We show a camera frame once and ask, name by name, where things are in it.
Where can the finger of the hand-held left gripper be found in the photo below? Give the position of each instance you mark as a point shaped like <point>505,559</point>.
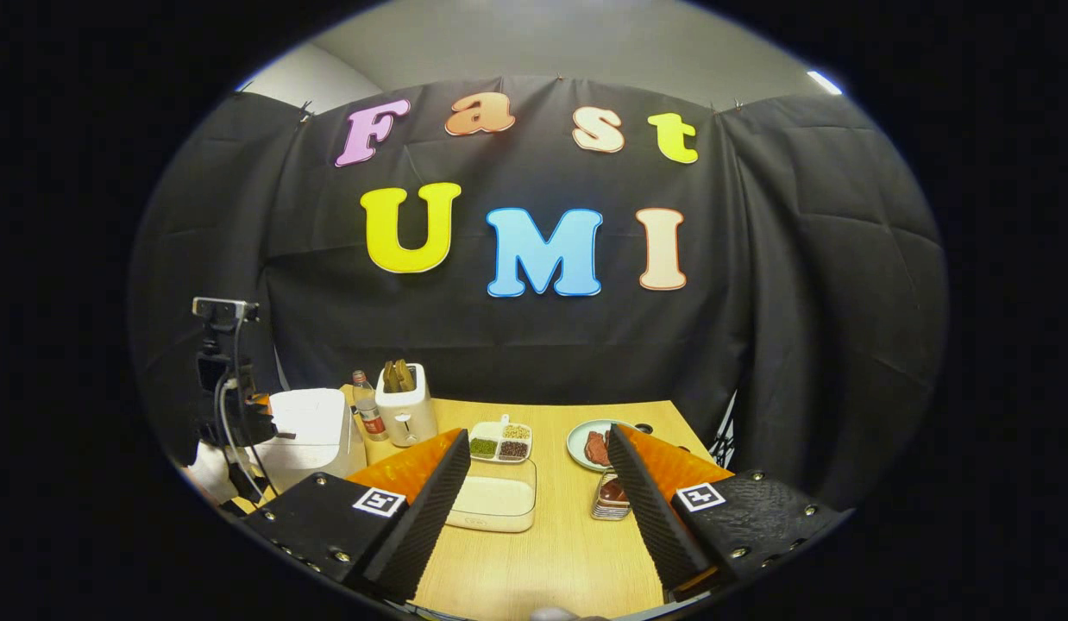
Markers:
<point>262,423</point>

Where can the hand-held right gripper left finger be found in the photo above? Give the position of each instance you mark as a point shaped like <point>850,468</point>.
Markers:
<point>422,526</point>

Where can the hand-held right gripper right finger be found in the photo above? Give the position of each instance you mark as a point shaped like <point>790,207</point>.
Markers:
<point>655,526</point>

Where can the white rice cooker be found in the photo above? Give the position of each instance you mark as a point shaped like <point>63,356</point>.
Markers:
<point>310,431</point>

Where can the clear plastic rice box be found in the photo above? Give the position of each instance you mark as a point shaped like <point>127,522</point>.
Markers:
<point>495,500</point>

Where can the white toaster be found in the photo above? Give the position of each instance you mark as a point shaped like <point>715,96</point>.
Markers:
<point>409,418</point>

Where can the glass bottle with red label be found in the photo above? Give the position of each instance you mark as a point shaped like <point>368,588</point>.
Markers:
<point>372,414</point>

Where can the pale green plate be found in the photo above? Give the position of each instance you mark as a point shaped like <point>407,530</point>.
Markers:
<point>577,444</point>

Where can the black tripod stand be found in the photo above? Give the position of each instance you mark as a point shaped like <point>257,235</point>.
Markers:
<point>725,435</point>

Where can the white divided dish of grains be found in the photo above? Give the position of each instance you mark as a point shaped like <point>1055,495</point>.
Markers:
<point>499,440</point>

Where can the brown bread slice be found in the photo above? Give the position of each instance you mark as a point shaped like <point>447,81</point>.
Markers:
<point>405,374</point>
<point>389,377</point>

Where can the black backdrop cloth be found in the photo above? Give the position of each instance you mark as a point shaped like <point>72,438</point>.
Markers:
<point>517,345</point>

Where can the small ceiling light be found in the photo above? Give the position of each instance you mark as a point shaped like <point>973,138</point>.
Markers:
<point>825,82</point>

